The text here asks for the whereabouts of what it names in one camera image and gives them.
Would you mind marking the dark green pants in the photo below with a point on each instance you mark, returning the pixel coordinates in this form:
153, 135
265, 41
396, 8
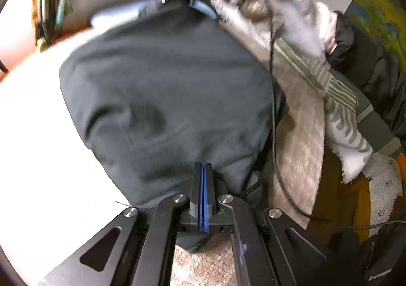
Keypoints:
165, 98

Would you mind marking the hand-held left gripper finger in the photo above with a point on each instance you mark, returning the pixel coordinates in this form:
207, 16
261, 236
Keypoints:
206, 200
200, 200

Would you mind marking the grey cloth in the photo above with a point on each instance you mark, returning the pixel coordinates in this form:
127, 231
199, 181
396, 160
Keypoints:
377, 127

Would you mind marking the beige checked blanket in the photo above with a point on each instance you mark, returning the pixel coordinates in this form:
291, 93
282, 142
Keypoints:
301, 146

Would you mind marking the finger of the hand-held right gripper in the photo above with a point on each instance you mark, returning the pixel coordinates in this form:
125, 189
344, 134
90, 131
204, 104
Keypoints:
165, 5

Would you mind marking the light blue cloth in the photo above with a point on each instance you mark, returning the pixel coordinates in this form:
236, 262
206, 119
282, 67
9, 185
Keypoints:
111, 16

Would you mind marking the person's right hand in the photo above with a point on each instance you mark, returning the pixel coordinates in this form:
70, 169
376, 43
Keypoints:
285, 10

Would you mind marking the dark cloth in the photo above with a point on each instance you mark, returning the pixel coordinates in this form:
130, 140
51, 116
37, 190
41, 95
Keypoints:
361, 257

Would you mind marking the green and yellow painting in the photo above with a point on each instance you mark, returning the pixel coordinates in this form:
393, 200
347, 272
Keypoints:
380, 10

